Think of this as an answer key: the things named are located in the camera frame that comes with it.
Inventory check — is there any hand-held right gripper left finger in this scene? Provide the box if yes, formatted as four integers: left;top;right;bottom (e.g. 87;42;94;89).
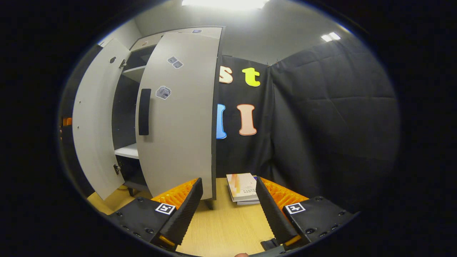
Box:
107;177;204;252

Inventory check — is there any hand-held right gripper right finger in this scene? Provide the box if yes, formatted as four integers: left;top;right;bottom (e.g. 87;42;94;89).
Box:
255;176;357;250

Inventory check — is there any white cabinet door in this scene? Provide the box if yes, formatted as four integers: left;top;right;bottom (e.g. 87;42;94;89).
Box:
135;32;221;200
72;39;132;200

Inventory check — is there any grey white cabinet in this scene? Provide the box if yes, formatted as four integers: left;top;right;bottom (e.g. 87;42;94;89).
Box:
98;26;226;209

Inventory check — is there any white cabinet shelf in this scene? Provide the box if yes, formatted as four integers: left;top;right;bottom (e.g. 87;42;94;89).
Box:
114;143;139;160
122;65;147;84

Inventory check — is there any grey book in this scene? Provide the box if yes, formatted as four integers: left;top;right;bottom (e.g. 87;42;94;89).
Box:
234;175;262;206

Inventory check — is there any white orange book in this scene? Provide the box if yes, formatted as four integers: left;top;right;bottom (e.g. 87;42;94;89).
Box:
226;173;258;202

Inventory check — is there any black backdrop cloth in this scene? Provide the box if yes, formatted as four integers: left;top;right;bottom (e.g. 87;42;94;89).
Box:
57;36;400;215

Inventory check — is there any long ceiling light panel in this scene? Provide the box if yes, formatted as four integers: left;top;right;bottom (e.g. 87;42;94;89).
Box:
181;0;270;10

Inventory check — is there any black door handle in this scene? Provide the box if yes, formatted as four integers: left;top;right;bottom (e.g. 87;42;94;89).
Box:
138;88;152;136

